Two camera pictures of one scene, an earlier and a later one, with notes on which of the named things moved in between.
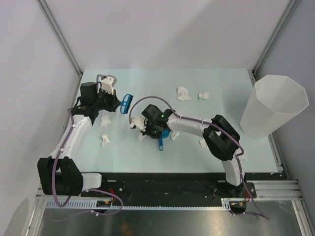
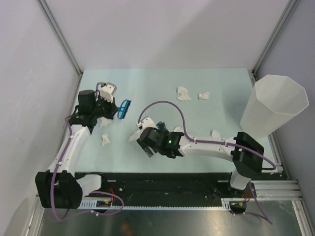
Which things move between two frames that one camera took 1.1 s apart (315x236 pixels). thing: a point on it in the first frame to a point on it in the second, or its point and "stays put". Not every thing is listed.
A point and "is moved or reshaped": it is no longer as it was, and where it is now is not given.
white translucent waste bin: x=275 y=100 stays put
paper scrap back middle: x=182 y=94 stays put
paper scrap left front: x=105 y=139 stays put
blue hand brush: x=127 y=100 is moved or reshaped
